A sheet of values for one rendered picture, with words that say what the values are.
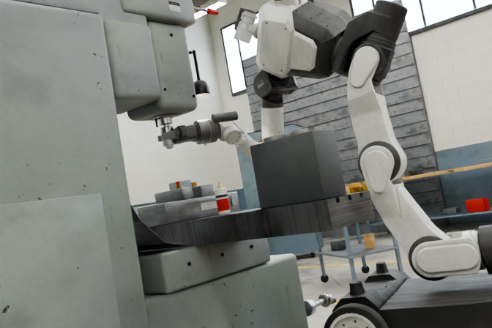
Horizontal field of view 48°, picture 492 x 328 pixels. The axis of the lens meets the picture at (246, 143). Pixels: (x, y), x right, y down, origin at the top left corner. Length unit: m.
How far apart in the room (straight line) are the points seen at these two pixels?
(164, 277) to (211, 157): 9.82
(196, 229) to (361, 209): 0.52
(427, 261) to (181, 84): 1.00
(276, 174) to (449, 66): 8.01
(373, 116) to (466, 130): 7.43
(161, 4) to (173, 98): 0.33
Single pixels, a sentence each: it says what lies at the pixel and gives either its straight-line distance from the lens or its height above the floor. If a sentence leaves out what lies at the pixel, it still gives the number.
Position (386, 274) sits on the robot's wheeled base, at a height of 0.61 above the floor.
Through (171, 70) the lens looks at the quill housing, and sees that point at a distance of 1.96.
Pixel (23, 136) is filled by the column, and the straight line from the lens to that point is 1.44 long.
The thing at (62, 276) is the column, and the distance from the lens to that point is 1.44.
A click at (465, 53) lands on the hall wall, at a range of 9.40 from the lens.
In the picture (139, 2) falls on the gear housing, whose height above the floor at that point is 1.67.
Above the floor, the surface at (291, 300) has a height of 0.57.
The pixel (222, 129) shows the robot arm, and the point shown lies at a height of 1.23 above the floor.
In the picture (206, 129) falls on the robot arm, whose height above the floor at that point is 1.24.
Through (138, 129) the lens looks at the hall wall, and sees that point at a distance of 10.38.
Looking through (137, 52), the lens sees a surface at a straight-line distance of 1.86.
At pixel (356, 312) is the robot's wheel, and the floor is 0.58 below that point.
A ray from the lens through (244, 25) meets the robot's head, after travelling 2.16.
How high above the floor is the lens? 0.97
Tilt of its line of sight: 6 degrees up
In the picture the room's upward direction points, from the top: 10 degrees counter-clockwise
